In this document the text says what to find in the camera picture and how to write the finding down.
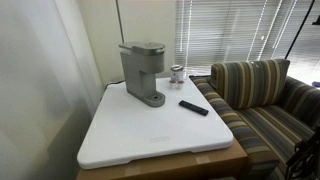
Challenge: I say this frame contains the grey pod coffee maker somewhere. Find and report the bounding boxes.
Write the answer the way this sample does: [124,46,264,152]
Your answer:
[118,41,167,108]

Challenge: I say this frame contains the white travel mug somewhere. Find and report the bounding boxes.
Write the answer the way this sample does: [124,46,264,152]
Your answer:
[169,64,185,83]

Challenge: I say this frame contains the black remote control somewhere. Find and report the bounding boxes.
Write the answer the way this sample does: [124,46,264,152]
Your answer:
[178,99,210,117]

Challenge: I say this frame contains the white plastic board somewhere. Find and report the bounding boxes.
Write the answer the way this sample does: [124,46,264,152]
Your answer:
[76,77,234,170]

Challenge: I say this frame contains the wooden table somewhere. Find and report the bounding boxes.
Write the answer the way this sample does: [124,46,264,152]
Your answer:
[76,138,249,180]

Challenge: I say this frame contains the thin metal pole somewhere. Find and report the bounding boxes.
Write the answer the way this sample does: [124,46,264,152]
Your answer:
[115,0,125,44]

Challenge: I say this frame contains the white window blinds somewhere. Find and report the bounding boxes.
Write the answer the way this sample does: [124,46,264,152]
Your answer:
[174,0,320,84]

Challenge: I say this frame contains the striped sofa cushion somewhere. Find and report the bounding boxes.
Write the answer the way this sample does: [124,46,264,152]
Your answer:
[210,58,291,110]

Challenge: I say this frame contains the striped fabric sofa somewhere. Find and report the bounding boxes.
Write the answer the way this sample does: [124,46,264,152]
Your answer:
[189,74,320,180]

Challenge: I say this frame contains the black tripod pole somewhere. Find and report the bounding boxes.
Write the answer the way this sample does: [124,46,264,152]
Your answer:
[284,0,316,60]

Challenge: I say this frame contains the black metal frame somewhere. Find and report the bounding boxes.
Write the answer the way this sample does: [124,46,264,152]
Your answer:
[285,128,320,180]

